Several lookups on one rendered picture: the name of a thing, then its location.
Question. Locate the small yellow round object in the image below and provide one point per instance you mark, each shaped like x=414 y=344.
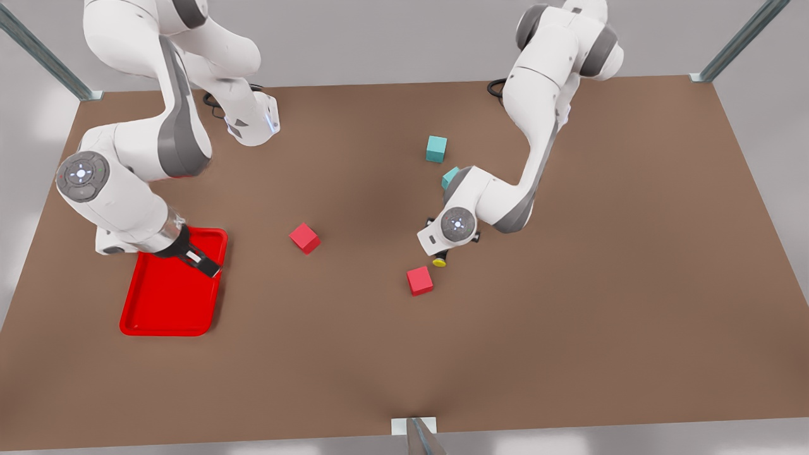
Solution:
x=439 y=262

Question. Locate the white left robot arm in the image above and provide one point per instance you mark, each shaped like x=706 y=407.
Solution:
x=537 y=82

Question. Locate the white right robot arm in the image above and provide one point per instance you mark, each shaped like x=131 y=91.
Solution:
x=136 y=145

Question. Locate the red cube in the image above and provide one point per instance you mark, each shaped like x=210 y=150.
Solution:
x=304 y=239
x=419 y=281

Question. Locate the red plastic tray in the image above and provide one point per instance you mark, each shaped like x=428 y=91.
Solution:
x=170 y=303

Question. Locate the teal cube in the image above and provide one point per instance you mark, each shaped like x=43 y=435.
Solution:
x=436 y=149
x=449 y=177

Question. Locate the silver frame post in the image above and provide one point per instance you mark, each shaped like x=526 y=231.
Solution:
x=44 y=54
x=739 y=41
x=417 y=436

